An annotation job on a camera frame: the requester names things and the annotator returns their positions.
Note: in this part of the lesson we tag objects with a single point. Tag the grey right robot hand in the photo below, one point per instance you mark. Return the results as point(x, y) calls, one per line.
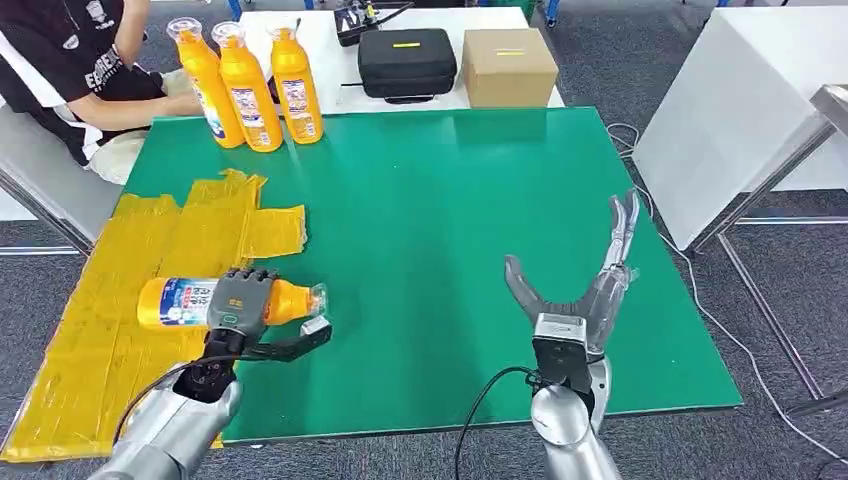
point(596, 311)

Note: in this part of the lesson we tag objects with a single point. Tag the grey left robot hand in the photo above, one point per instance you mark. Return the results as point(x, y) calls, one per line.
point(238, 305)

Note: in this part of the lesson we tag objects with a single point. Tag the orange drink bottle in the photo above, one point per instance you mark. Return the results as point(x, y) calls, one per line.
point(248, 93)
point(202, 86)
point(298, 93)
point(172, 303)

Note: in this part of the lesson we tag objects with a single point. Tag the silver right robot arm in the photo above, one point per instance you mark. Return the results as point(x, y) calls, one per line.
point(570, 437)

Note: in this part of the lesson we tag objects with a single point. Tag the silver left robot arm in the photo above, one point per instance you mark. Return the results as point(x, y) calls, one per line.
point(166, 430)

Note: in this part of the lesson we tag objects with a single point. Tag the yellow plastic sheet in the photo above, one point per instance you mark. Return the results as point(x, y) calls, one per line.
point(99, 371)

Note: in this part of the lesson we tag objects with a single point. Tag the green table mat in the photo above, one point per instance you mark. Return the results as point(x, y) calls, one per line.
point(430, 218)

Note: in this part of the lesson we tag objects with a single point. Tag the large white table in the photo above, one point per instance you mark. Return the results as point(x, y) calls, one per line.
point(722, 112)

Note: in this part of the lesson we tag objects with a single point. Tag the grey metal bench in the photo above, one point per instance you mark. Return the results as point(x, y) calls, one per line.
point(40, 172)

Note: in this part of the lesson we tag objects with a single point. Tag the brown cardboard box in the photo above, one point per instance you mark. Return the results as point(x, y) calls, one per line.
point(509, 73)

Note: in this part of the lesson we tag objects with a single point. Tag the small white table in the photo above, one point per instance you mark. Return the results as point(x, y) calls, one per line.
point(344, 66)

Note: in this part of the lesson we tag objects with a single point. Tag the black carry case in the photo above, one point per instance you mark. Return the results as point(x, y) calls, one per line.
point(405, 63)

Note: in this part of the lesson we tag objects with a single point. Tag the blue metal leg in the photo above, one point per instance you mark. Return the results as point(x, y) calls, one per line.
point(551, 10)
point(235, 8)

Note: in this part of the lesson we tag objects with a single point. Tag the seated person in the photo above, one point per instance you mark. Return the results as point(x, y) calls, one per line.
point(53, 66)

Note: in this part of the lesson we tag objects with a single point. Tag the black remote controller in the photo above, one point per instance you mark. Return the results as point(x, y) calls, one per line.
point(354, 23)

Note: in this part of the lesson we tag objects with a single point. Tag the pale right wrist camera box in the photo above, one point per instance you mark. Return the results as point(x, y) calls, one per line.
point(560, 338)

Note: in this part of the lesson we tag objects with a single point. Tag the steel bench frame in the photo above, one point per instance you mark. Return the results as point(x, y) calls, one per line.
point(833, 102)

